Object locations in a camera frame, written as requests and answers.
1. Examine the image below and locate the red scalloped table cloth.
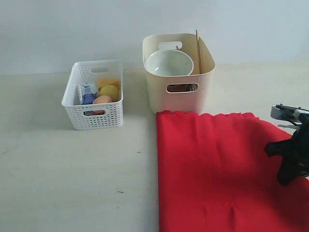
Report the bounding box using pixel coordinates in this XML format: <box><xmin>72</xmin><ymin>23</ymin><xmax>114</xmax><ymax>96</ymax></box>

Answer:
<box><xmin>156</xmin><ymin>111</ymin><xmax>309</xmax><ymax>232</ymax></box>

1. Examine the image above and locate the yellow cheese wedge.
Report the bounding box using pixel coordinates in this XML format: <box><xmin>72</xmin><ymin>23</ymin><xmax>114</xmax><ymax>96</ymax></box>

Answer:
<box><xmin>97</xmin><ymin>78</ymin><xmax>121</xmax><ymax>89</ymax></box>

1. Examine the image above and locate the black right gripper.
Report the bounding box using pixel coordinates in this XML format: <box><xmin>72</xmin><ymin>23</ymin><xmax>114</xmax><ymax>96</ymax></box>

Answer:
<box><xmin>264</xmin><ymin>104</ymin><xmax>309</xmax><ymax>178</ymax></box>

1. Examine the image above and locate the yellow lemon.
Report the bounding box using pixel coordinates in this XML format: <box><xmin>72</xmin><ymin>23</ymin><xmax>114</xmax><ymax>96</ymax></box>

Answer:
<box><xmin>100</xmin><ymin>85</ymin><xmax>119</xmax><ymax>102</ymax></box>

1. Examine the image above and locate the brown egg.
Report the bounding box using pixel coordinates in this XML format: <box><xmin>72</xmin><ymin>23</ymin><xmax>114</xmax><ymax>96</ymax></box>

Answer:
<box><xmin>93</xmin><ymin>95</ymin><xmax>113</xmax><ymax>115</ymax></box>

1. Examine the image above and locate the cream plastic bin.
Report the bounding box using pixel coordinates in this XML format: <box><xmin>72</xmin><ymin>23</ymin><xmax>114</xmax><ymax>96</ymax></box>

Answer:
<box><xmin>142</xmin><ymin>33</ymin><xmax>215</xmax><ymax>113</ymax></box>

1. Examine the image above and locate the brown wooden plate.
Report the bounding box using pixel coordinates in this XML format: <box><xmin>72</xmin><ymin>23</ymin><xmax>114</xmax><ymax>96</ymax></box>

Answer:
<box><xmin>167</xmin><ymin>84</ymin><xmax>190</xmax><ymax>93</ymax></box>

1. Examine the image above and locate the pale green ceramic bowl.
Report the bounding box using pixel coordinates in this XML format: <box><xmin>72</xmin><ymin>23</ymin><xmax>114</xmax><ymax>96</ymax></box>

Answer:
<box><xmin>145</xmin><ymin>50</ymin><xmax>194</xmax><ymax>77</ymax></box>

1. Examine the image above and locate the white perforated plastic basket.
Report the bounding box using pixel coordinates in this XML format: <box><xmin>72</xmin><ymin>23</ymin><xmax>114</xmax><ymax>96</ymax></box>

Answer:
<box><xmin>61</xmin><ymin>60</ymin><xmax>124</xmax><ymax>130</ymax></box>

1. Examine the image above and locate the blue white milk carton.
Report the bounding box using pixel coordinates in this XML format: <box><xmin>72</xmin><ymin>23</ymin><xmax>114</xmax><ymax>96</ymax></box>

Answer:
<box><xmin>78</xmin><ymin>82</ymin><xmax>99</xmax><ymax>105</ymax></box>

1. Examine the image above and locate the stainless steel cup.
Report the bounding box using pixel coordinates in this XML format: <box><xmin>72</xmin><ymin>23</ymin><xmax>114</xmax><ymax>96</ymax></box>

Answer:
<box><xmin>187</xmin><ymin>83</ymin><xmax>198</xmax><ymax>92</ymax></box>

